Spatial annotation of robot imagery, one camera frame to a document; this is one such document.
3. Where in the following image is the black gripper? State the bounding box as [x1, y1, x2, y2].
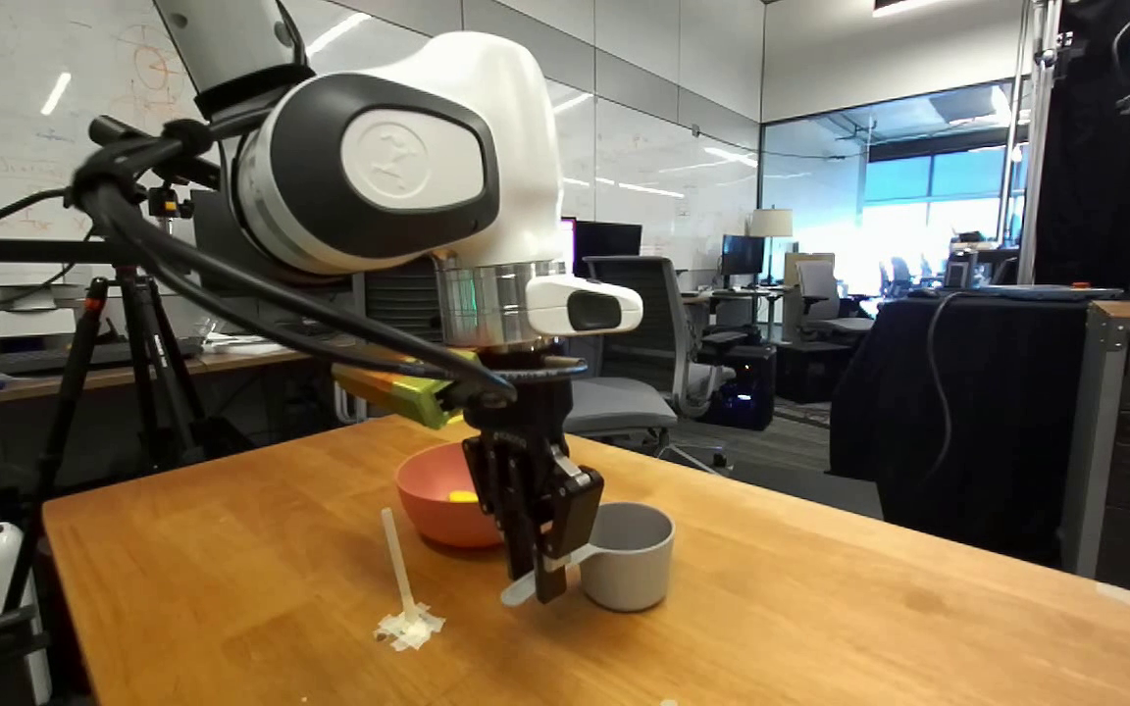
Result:
[460, 346, 604, 606]

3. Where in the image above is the grey measuring cup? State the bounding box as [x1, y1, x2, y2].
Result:
[499, 498, 677, 614]

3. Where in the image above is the pink bowl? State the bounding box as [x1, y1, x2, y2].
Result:
[391, 438, 519, 553]

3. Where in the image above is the clear plastic stick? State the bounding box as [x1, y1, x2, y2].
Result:
[378, 507, 425, 621]

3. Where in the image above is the dark office chair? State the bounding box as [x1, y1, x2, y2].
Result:
[559, 251, 724, 456]

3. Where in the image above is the white table lamp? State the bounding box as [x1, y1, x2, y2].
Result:
[749, 204, 795, 241]

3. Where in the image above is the black draped table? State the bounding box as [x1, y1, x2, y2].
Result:
[829, 287, 1124, 546]

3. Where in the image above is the long wooden desk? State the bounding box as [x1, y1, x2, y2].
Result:
[0, 328, 361, 417]

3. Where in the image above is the black backdrop panel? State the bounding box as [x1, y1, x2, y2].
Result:
[1030, 0, 1130, 290]

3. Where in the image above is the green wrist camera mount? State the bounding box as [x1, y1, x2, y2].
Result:
[329, 364, 461, 431]

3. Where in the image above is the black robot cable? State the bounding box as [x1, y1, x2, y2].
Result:
[66, 113, 520, 406]

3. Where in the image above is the black camera tripod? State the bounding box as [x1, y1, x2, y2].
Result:
[0, 172, 217, 621]

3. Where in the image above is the black stereo camera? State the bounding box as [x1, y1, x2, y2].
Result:
[83, 111, 234, 197]

